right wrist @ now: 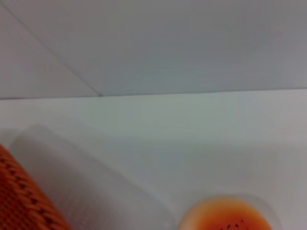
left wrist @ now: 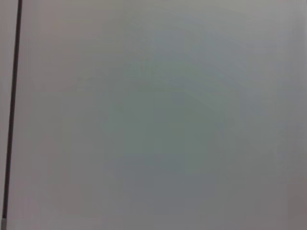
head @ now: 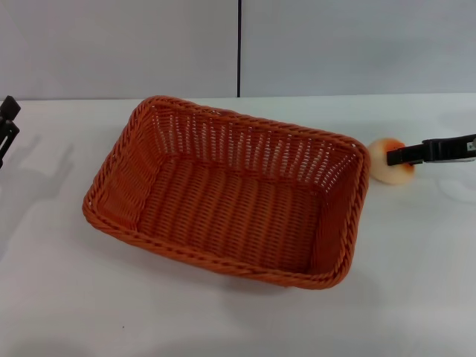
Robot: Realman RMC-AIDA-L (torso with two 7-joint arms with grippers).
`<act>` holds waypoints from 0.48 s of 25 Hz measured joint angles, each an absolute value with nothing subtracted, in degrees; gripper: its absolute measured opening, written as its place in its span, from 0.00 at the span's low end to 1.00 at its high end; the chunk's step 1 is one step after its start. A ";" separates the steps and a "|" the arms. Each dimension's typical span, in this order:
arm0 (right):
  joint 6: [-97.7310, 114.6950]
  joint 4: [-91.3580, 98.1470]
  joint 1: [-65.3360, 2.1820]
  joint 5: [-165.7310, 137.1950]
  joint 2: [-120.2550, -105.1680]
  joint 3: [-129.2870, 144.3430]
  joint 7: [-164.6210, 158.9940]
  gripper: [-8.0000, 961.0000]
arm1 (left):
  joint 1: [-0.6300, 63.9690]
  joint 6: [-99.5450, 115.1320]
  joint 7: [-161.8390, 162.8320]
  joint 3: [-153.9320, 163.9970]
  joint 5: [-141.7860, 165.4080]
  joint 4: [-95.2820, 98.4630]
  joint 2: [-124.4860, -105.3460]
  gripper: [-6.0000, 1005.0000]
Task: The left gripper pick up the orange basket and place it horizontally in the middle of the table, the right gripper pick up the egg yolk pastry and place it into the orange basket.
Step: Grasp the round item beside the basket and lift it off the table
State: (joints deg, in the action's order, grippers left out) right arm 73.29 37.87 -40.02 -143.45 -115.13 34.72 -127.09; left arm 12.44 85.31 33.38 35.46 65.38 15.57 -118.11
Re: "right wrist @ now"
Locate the orange round fruit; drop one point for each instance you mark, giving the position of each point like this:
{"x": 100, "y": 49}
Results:
{"x": 223, "y": 214}

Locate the woven wicker basket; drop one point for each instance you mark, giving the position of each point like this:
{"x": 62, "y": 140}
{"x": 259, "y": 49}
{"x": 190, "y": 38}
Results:
{"x": 16, "y": 194}

